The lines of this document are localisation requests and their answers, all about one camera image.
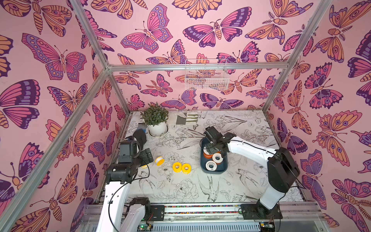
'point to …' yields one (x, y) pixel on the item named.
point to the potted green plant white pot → (155, 117)
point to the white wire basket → (206, 79)
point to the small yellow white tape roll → (159, 161)
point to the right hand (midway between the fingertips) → (212, 146)
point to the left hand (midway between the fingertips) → (144, 153)
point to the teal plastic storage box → (221, 166)
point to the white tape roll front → (211, 166)
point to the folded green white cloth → (187, 118)
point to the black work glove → (140, 134)
